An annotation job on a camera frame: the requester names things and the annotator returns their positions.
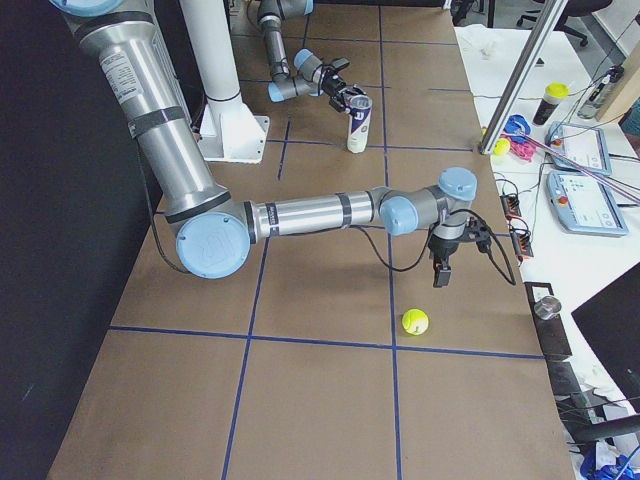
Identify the cup with yellow lid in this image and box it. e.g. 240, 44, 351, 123
532, 82, 569, 126

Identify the small metal cup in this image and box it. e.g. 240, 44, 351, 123
533, 295, 562, 320

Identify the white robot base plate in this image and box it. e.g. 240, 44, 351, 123
197, 108, 270, 164

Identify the orange black circuit board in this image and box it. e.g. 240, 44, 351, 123
500, 193, 521, 219

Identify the far blue teach pendant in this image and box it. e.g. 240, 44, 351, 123
545, 121, 612, 176

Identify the aluminium frame post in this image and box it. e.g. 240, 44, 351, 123
479, 0, 568, 155

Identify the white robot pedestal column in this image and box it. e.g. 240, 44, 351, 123
180, 0, 242, 121

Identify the blue teach pendant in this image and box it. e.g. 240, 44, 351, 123
546, 171, 629, 237
545, 121, 612, 176

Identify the spare tennis ball on desk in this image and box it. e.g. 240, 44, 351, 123
493, 137, 511, 156

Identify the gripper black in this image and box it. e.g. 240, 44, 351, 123
428, 216, 491, 288
319, 58, 367, 113

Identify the near blue teach pendant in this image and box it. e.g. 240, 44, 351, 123
546, 171, 629, 237

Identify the yellow tennis ball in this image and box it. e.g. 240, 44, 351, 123
401, 308, 430, 336

